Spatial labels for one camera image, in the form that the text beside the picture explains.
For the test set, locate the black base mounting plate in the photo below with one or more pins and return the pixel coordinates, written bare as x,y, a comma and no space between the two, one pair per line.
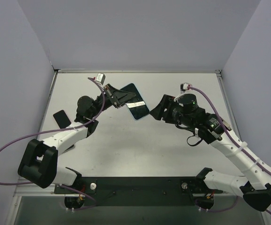
144,191

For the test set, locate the phone in clear case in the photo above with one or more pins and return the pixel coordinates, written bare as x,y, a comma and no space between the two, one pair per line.
61,119

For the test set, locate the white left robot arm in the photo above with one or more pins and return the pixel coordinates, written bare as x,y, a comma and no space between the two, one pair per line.
39,163

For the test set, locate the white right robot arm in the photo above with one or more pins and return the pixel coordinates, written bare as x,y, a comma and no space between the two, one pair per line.
254,186

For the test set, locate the teal phone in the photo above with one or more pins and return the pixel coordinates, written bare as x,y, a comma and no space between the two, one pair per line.
137,107

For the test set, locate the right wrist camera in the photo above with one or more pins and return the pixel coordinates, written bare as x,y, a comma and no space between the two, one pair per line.
184,87

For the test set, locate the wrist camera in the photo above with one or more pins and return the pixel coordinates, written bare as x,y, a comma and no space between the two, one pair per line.
184,87
100,78

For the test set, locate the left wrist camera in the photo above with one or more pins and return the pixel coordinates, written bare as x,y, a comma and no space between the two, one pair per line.
100,78

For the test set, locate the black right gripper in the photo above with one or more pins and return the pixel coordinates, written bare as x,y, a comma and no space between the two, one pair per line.
168,108

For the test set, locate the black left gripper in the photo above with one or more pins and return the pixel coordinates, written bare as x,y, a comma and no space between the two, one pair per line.
112,95

